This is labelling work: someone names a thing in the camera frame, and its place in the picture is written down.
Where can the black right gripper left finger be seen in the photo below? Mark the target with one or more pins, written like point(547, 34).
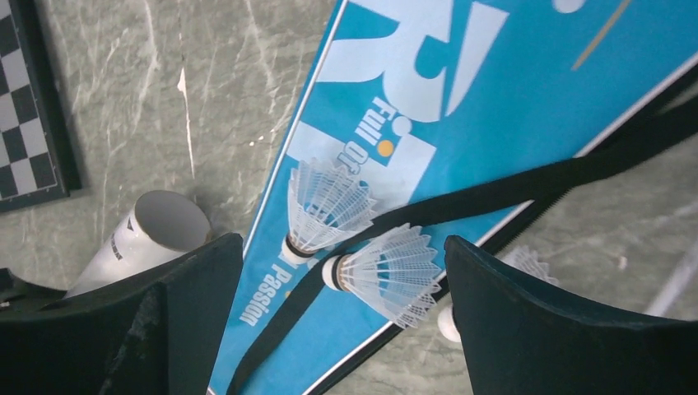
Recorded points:
point(157, 332)

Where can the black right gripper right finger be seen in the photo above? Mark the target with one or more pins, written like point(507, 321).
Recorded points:
point(522, 335)

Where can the white plastic shuttlecock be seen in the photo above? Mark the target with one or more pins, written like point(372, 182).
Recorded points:
point(326, 205)
point(522, 258)
point(394, 274)

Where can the white shuttlecock tube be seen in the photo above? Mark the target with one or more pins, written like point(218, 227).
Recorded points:
point(162, 225)

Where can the black white chessboard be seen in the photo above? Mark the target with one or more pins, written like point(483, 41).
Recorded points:
point(37, 160)

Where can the blue racket cover bag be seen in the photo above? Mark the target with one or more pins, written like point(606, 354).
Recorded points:
point(466, 118)

